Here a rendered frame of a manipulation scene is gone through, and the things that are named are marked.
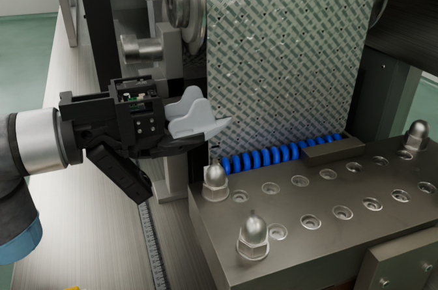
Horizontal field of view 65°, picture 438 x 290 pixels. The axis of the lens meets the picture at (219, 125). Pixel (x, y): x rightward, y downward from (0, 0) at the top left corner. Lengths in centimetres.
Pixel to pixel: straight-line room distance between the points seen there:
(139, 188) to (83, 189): 24
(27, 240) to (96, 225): 14
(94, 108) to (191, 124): 12
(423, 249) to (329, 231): 11
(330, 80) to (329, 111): 6
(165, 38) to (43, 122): 19
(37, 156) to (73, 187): 30
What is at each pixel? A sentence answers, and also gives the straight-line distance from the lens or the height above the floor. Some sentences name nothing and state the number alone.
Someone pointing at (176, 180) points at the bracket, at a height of 94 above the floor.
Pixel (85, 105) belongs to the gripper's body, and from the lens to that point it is 41.
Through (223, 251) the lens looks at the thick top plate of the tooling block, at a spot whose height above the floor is 103.
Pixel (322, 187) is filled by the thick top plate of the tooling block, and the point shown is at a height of 103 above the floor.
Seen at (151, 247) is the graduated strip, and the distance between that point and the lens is 58.
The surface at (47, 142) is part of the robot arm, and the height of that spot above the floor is 113.
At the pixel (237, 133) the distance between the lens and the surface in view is 50.
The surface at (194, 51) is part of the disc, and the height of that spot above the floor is 119.
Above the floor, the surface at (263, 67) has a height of 117.
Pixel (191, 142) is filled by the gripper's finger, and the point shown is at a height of 109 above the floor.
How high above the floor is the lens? 134
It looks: 32 degrees down
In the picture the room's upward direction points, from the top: straight up
